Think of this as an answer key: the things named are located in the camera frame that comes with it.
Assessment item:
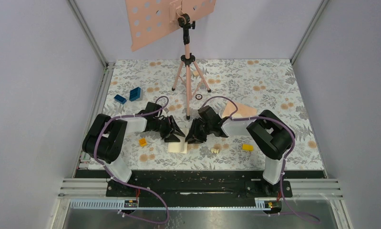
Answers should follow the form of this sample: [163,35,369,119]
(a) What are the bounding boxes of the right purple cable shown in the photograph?
[199,96,321,225]

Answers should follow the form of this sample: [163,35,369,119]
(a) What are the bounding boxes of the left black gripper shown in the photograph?
[153,115,185,142]

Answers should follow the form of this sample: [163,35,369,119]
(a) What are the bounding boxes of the purple cable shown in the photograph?
[199,96,321,225]
[92,95,171,225]

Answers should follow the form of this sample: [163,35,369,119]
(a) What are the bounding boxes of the small blue toy brick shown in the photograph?
[113,94,127,104]

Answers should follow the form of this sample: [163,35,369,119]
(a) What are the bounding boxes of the orange square toy brick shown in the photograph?
[138,138,147,147]

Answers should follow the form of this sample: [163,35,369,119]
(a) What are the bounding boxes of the large blue toy brick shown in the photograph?
[129,87,143,102]

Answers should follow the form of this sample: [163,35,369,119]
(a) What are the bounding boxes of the floral patterned table mat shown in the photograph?
[103,59,324,170]

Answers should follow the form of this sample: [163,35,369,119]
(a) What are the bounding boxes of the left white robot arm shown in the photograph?
[82,102,185,196]

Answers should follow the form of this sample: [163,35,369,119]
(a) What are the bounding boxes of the tan paper envelope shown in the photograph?
[221,102,257,118]

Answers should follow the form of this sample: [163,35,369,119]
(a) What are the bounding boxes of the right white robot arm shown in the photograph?
[185,106,295,197]

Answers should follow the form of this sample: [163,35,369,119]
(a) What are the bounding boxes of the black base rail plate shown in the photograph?
[75,169,327,209]

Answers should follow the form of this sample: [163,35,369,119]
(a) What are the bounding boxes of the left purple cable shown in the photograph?
[92,95,171,225]

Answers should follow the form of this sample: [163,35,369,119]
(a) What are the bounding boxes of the pink perforated music stand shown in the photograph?
[124,0,217,121]

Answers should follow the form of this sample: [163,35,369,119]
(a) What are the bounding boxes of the cream chess knight piece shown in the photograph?
[211,148,220,154]

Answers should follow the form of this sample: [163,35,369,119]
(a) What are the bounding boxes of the beige lined letter paper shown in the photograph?
[167,128,188,154]

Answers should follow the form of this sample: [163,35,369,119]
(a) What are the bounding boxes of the yellow toy brick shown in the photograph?
[242,144,254,152]

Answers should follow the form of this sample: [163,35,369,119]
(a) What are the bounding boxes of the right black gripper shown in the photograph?
[185,118,213,144]

